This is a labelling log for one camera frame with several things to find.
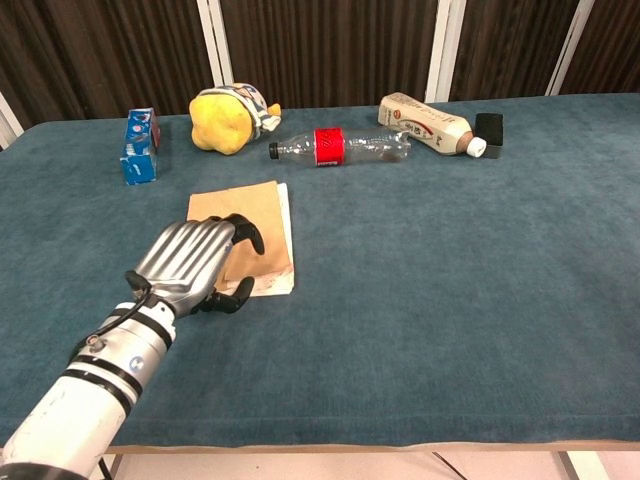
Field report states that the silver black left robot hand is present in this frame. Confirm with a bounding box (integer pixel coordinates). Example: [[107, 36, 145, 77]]
[[124, 213, 266, 320]]

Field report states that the brown spiral notebook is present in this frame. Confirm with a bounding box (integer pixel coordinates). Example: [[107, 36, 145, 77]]
[[186, 180, 296, 299]]

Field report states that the blue cookie box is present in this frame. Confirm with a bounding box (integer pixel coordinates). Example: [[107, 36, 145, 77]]
[[119, 107, 162, 187]]

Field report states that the yellow plush toy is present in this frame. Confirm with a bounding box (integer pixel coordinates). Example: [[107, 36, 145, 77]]
[[188, 82, 282, 156]]

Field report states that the clear red label plastic bottle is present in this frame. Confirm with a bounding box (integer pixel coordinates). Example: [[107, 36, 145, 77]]
[[268, 127, 413, 169]]

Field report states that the blue velvet table cloth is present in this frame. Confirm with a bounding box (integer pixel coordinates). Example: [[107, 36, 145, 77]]
[[0, 92, 640, 450]]

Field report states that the white table leg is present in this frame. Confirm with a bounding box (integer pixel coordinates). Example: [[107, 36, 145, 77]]
[[553, 451, 596, 480], [94, 453, 124, 480]]

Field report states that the beige milk tea bottle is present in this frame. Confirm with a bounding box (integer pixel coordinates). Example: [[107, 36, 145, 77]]
[[378, 91, 488, 159]]

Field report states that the black rectangular block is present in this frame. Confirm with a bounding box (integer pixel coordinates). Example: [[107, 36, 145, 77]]
[[473, 112, 504, 161]]

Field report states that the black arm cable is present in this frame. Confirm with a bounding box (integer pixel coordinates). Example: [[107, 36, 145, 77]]
[[82, 272, 154, 346]]

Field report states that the white partition post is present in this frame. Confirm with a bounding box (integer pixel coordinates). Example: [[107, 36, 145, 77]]
[[195, 0, 235, 87], [0, 91, 25, 150], [424, 0, 468, 104], [544, 0, 597, 97]]

